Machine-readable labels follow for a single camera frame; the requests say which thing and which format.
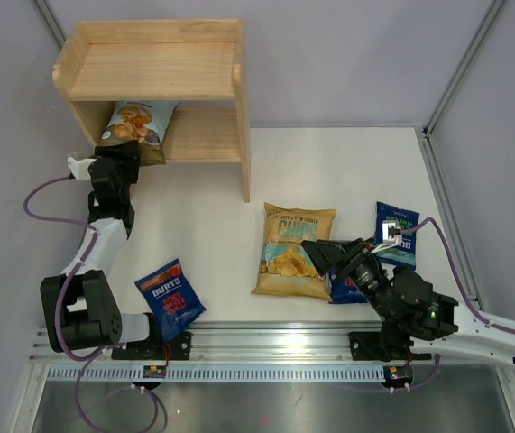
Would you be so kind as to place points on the tan kettle cooked chips bag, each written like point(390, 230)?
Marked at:
point(285, 268)

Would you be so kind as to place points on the aluminium mounting rail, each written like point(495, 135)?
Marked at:
point(285, 343)

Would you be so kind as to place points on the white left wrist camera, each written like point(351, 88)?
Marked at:
point(79, 167)

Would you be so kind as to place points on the Burts sea salt vinegar bag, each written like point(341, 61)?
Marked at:
point(403, 254)

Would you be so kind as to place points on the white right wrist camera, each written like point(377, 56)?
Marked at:
point(387, 234)

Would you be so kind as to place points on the wooden two-tier shelf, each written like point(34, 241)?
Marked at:
point(200, 63)

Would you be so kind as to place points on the blue Burts spicy chilli bag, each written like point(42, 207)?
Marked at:
point(171, 298)

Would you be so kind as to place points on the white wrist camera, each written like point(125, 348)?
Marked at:
point(387, 234)
point(79, 167)

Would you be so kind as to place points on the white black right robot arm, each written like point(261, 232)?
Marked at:
point(416, 321)

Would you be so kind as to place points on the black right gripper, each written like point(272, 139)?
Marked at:
point(325, 254)

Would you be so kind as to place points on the light blue cassava chips bag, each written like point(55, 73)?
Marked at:
point(145, 122)

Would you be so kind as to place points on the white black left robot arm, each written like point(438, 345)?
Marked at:
point(79, 307)

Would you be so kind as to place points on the white slotted cable duct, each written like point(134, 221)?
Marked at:
point(232, 373)

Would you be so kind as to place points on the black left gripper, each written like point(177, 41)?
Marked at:
point(127, 158)

